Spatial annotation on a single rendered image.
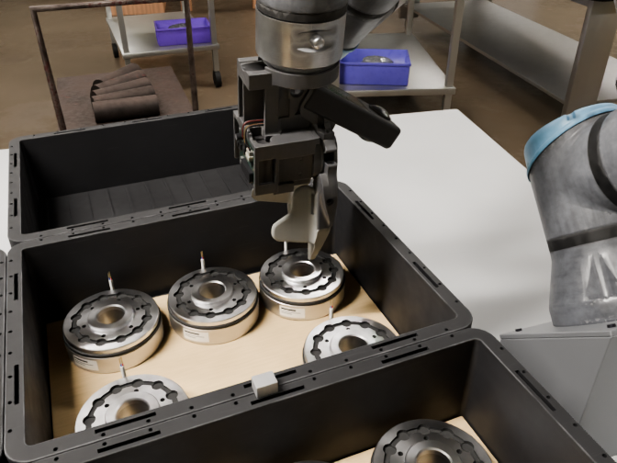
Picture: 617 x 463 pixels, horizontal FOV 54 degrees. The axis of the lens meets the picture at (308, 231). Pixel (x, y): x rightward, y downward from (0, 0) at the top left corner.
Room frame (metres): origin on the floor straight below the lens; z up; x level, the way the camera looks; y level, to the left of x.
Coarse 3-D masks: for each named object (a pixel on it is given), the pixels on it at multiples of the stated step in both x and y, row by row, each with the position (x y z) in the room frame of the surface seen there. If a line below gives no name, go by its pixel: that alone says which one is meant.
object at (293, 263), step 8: (288, 264) 0.59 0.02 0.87; (296, 264) 0.59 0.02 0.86; (304, 264) 0.59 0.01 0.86; (312, 264) 0.59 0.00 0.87; (288, 272) 0.57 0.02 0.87; (320, 272) 0.57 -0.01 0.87; (288, 280) 0.56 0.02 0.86; (296, 280) 0.55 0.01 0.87; (304, 280) 0.55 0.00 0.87; (312, 280) 0.56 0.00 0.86
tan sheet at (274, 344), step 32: (352, 288) 0.58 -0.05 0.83; (288, 320) 0.53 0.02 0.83; (320, 320) 0.53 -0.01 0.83; (384, 320) 0.53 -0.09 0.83; (64, 352) 0.47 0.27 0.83; (160, 352) 0.47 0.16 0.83; (192, 352) 0.47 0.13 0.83; (224, 352) 0.47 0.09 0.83; (256, 352) 0.47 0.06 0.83; (288, 352) 0.47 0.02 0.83; (64, 384) 0.43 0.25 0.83; (96, 384) 0.43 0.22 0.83; (192, 384) 0.43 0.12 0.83; (224, 384) 0.43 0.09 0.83; (64, 416) 0.39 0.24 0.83
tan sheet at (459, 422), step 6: (450, 420) 0.38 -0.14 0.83; (456, 420) 0.38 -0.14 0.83; (462, 420) 0.38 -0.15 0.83; (456, 426) 0.38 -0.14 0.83; (462, 426) 0.38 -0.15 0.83; (468, 426) 0.38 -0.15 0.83; (468, 432) 0.37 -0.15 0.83; (474, 432) 0.37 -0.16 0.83; (480, 444) 0.36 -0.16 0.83; (366, 450) 0.35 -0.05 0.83; (372, 450) 0.35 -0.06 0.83; (486, 450) 0.35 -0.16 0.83; (354, 456) 0.34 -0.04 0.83; (360, 456) 0.34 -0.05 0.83; (366, 456) 0.34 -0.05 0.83; (492, 456) 0.34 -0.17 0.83; (336, 462) 0.34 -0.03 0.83; (342, 462) 0.34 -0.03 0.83; (348, 462) 0.34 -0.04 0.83; (354, 462) 0.34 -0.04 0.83; (360, 462) 0.34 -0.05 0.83; (366, 462) 0.34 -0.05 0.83; (492, 462) 0.34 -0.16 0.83; (498, 462) 0.34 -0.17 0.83
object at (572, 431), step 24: (456, 336) 0.39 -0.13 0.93; (480, 336) 0.39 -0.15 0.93; (384, 360) 0.36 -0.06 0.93; (408, 360) 0.36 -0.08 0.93; (504, 360) 0.36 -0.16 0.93; (288, 384) 0.34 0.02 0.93; (312, 384) 0.34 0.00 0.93; (336, 384) 0.34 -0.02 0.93; (528, 384) 0.34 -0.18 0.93; (216, 408) 0.31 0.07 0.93; (240, 408) 0.31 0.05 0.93; (264, 408) 0.32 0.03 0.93; (552, 408) 0.31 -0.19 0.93; (144, 432) 0.29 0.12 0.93; (168, 432) 0.29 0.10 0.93; (192, 432) 0.29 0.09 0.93; (576, 432) 0.29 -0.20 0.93; (72, 456) 0.27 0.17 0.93; (96, 456) 0.27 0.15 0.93; (120, 456) 0.27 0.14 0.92; (600, 456) 0.27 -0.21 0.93
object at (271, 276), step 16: (272, 256) 0.61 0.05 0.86; (288, 256) 0.61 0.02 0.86; (304, 256) 0.61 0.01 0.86; (320, 256) 0.61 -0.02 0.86; (272, 272) 0.58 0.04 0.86; (336, 272) 0.58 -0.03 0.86; (272, 288) 0.54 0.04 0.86; (288, 288) 0.55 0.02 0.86; (304, 288) 0.54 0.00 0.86; (320, 288) 0.55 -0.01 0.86; (336, 288) 0.55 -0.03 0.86
